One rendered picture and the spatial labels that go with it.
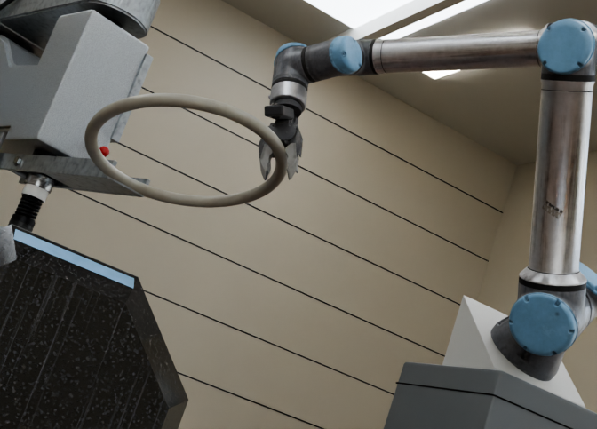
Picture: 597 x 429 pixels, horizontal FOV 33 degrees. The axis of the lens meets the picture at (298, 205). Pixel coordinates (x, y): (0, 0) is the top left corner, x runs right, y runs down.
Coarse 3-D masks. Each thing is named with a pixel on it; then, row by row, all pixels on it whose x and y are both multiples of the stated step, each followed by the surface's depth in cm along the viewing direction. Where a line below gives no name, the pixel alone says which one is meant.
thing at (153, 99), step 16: (144, 96) 225; (160, 96) 224; (176, 96) 224; (192, 96) 224; (112, 112) 229; (208, 112) 226; (224, 112) 225; (240, 112) 227; (96, 128) 235; (256, 128) 230; (96, 144) 243; (272, 144) 235; (96, 160) 248; (112, 176) 255; (128, 176) 259; (272, 176) 250; (144, 192) 261; (160, 192) 263; (256, 192) 257
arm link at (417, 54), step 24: (384, 48) 252; (408, 48) 249; (432, 48) 246; (456, 48) 244; (480, 48) 241; (504, 48) 238; (528, 48) 236; (360, 72) 256; (384, 72) 256; (408, 72) 255
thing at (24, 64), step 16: (0, 48) 328; (16, 48) 329; (0, 64) 322; (16, 64) 318; (32, 64) 329; (0, 80) 317; (16, 80) 308; (0, 96) 312; (16, 96) 303; (0, 112) 307; (16, 112) 299; (0, 128) 305; (0, 144) 302
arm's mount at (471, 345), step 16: (464, 304) 262; (480, 304) 265; (464, 320) 259; (480, 320) 257; (496, 320) 262; (464, 336) 256; (480, 336) 250; (448, 352) 259; (464, 352) 253; (480, 352) 247; (496, 352) 247; (480, 368) 244; (496, 368) 240; (512, 368) 244; (560, 368) 260; (544, 384) 247; (560, 384) 252; (576, 400) 250
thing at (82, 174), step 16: (0, 160) 302; (16, 160) 292; (32, 160) 287; (48, 160) 280; (64, 160) 274; (80, 160) 268; (112, 160) 256; (64, 176) 275; (80, 176) 265; (96, 176) 258; (96, 192) 279; (112, 192) 271; (128, 192) 263
